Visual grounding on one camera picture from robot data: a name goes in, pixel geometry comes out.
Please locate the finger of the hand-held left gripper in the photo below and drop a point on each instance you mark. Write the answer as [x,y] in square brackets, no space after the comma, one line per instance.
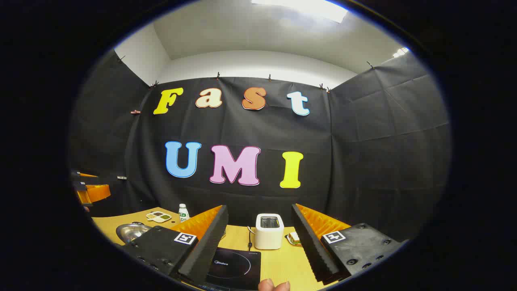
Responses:
[97,193]
[93,180]

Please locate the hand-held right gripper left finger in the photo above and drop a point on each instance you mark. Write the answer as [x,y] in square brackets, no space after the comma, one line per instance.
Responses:
[202,250]

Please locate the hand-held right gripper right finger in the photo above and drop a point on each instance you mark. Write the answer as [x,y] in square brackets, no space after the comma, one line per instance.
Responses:
[313,250]

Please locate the black induction cooktop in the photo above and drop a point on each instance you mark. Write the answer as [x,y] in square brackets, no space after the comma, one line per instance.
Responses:
[238,266]

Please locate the stainless steel pot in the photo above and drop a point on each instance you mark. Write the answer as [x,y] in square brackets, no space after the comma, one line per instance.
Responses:
[131,233]

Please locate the sandwich on small plate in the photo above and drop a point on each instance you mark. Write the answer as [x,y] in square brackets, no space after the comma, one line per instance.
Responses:
[294,238]

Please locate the white milk bottle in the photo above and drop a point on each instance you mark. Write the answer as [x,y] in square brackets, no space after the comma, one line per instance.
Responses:
[183,214]

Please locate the white toaster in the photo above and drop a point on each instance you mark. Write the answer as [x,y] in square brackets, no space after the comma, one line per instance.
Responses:
[268,236]

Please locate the white divided bean plate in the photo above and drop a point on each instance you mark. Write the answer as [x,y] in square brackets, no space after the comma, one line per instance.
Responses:
[158,217]

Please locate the black backdrop cloth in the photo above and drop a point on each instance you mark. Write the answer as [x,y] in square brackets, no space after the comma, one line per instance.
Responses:
[363,161]

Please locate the ceiling light panel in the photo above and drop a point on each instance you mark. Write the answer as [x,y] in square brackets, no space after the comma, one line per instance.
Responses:
[307,8]

